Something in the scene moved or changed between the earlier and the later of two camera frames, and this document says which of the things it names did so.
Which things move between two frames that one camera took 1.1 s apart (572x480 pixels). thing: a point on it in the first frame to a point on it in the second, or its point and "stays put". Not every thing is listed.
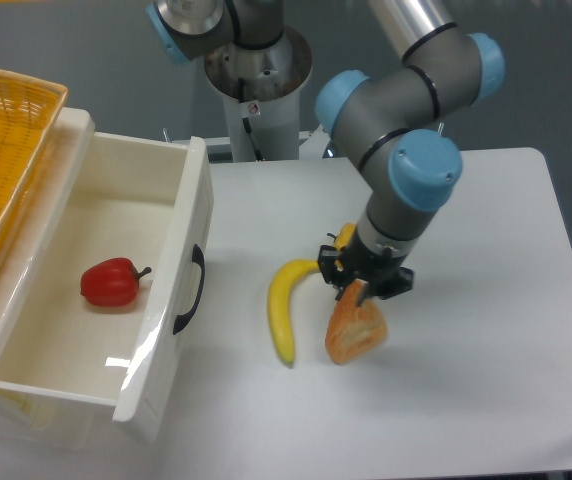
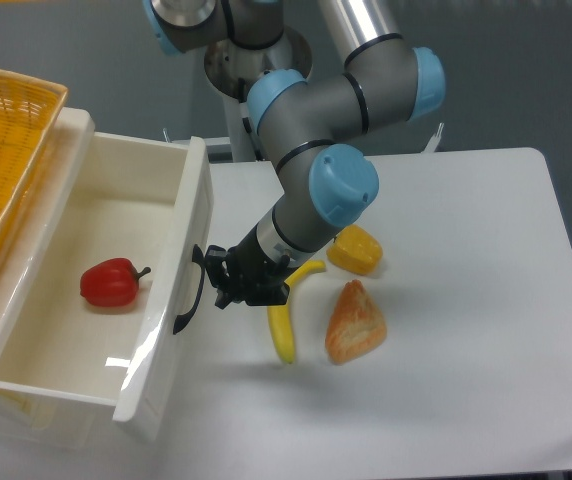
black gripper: (378, 271) to (248, 266)
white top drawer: (104, 291) stays put
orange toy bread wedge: (353, 330) stays put
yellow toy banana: (279, 304) stays put
